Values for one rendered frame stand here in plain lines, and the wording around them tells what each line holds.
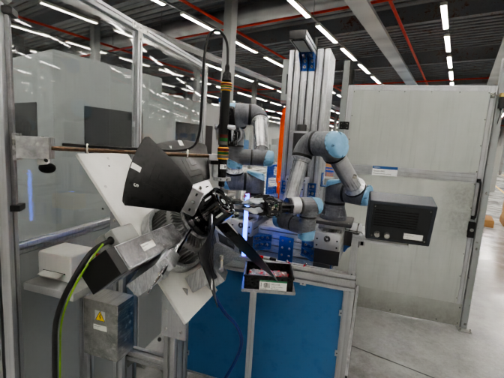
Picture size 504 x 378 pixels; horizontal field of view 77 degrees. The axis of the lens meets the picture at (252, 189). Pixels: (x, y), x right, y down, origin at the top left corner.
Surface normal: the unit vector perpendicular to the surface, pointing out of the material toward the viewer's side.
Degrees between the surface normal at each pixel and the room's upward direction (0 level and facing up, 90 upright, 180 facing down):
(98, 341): 90
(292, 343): 90
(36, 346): 90
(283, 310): 90
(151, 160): 75
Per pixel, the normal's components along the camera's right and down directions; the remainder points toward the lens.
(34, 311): 0.95, 0.10
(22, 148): 0.31, 0.15
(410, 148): -0.29, 0.10
